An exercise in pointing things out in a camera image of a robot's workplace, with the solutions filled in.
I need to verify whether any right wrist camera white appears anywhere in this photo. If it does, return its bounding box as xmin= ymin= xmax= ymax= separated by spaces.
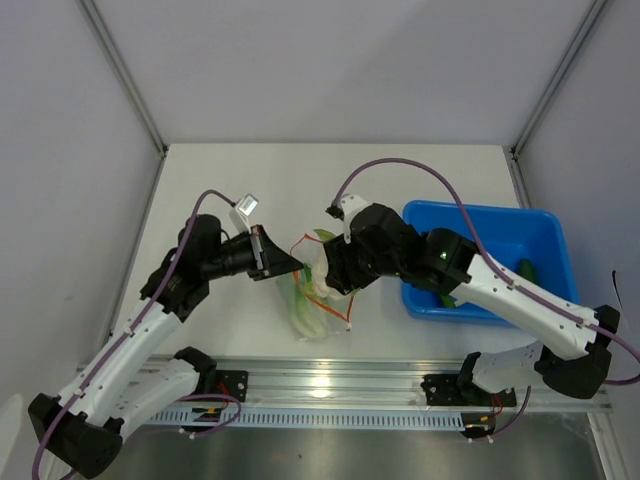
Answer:
xmin=325 ymin=194 xmax=368 ymax=221

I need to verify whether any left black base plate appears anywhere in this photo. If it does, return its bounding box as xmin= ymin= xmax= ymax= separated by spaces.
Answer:
xmin=213 ymin=370 xmax=249 ymax=402

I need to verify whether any green lettuce head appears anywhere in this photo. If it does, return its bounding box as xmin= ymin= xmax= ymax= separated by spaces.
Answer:
xmin=276 ymin=274 xmax=329 ymax=341

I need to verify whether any dark green cucumber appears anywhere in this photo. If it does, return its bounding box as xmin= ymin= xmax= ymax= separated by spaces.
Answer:
xmin=517 ymin=258 xmax=539 ymax=285

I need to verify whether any aluminium mounting rail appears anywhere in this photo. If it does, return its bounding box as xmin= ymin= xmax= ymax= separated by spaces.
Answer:
xmin=74 ymin=354 xmax=614 ymax=414

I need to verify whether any blue plastic bin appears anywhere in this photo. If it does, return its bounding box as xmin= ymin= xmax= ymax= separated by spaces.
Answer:
xmin=402 ymin=200 xmax=581 ymax=329

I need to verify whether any white slotted cable duct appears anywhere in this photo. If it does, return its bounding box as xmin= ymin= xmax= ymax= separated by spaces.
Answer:
xmin=147 ymin=407 xmax=465 ymax=432

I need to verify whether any white cauliflower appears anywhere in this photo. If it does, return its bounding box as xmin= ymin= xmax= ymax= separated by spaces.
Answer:
xmin=305 ymin=250 xmax=346 ymax=301

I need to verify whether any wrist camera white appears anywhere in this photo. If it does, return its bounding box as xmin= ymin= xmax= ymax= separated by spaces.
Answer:
xmin=325 ymin=194 xmax=368 ymax=221
xmin=229 ymin=194 xmax=259 ymax=233

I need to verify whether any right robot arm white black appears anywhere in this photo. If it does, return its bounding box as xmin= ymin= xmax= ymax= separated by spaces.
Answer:
xmin=311 ymin=197 xmax=620 ymax=405

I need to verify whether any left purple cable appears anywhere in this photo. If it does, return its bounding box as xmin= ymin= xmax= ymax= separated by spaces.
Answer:
xmin=32 ymin=188 xmax=239 ymax=476

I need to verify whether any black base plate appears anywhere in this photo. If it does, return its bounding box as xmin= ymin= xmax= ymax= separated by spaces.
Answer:
xmin=420 ymin=374 xmax=517 ymax=407
xmin=213 ymin=370 xmax=249 ymax=402

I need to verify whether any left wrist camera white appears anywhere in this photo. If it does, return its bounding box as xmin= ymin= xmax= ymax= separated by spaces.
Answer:
xmin=229 ymin=194 xmax=259 ymax=233

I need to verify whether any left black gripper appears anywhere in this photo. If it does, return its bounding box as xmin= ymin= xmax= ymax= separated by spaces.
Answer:
xmin=202 ymin=224 xmax=303 ymax=281

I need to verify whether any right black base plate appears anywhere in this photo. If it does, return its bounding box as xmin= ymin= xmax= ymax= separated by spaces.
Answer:
xmin=420 ymin=374 xmax=517 ymax=407

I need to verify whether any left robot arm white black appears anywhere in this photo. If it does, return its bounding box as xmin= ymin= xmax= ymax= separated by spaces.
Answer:
xmin=28 ymin=214 xmax=303 ymax=479

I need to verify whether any clear zip bag orange zipper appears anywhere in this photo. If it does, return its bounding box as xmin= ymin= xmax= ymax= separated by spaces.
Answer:
xmin=289 ymin=229 xmax=355 ymax=341

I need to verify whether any green chili pepper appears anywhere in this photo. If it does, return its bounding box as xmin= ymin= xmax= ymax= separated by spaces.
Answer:
xmin=439 ymin=295 xmax=457 ymax=309

